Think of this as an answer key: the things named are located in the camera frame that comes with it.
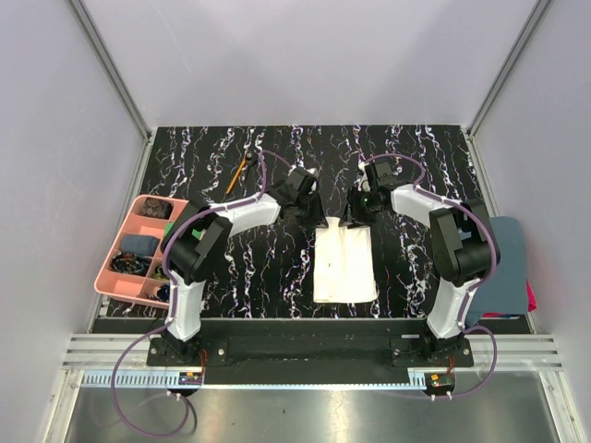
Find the orange handled utensil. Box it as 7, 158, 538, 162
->
225, 157, 247, 196

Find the magenta cloth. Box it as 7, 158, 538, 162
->
526, 281, 537, 312

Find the black handled utensil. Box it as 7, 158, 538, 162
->
237, 150, 259, 181

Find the grey blue cloth in tray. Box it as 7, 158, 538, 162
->
120, 234, 160, 257

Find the dark patterned cloth in tray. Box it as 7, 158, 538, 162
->
139, 197, 174, 220

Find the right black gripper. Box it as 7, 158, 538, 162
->
338, 186, 383, 230

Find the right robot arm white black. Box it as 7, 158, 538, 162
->
339, 154, 501, 366

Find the white cloth napkin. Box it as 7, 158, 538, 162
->
313, 217, 378, 304

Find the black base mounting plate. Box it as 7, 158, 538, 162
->
147, 318, 474, 388

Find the pink compartment tray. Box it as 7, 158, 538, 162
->
94, 195, 187, 309

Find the green cloth in tray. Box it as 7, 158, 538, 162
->
164, 222, 174, 236

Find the blue folded cloth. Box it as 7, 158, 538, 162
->
465, 216, 529, 328

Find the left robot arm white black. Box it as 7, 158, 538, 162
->
158, 167, 329, 365

